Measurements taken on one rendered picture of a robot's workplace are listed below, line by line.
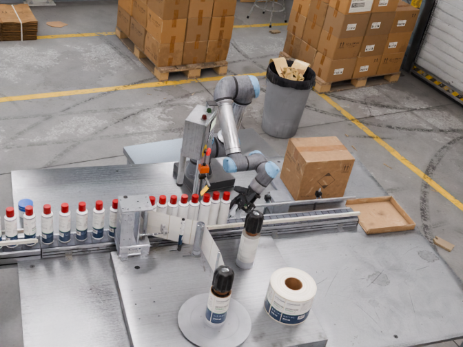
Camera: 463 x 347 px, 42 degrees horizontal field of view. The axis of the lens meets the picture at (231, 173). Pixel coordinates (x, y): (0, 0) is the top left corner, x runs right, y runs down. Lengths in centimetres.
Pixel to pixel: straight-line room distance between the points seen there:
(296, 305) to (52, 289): 104
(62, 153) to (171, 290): 260
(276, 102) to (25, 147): 217
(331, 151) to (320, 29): 339
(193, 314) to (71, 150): 279
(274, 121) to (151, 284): 314
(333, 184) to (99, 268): 138
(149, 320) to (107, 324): 18
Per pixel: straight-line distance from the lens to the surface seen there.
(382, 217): 352
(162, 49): 621
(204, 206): 292
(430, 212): 529
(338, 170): 338
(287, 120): 556
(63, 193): 327
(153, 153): 362
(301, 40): 691
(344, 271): 308
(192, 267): 281
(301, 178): 331
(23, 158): 503
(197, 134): 270
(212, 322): 254
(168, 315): 260
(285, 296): 257
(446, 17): 745
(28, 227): 281
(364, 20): 658
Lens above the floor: 280
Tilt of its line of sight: 34 degrees down
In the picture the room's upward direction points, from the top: 11 degrees clockwise
